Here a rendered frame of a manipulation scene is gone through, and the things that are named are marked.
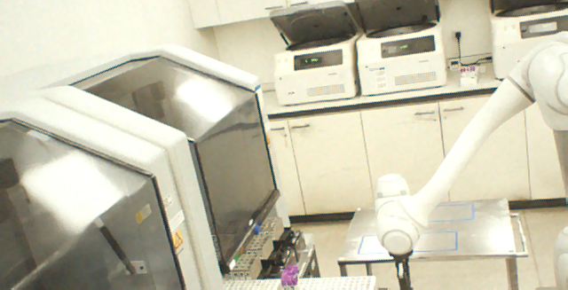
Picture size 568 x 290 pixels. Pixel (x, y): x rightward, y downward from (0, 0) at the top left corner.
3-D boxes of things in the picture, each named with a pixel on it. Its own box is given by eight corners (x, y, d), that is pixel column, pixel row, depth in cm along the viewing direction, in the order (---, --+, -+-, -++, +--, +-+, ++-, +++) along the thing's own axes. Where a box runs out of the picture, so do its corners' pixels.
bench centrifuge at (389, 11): (361, 98, 405) (345, -7, 384) (373, 77, 462) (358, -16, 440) (447, 88, 389) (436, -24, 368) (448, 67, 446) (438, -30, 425)
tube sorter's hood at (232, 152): (88, 280, 205) (27, 97, 186) (167, 205, 260) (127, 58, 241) (230, 274, 190) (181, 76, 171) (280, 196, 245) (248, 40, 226)
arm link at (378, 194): (378, 219, 185) (378, 239, 173) (370, 171, 180) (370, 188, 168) (414, 215, 183) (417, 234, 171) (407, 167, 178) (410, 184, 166)
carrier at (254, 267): (256, 268, 221) (254, 254, 220) (262, 268, 221) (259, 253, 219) (247, 285, 211) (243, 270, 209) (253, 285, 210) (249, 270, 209)
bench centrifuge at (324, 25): (277, 108, 423) (258, 15, 403) (301, 87, 479) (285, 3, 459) (355, 99, 405) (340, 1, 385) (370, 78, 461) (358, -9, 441)
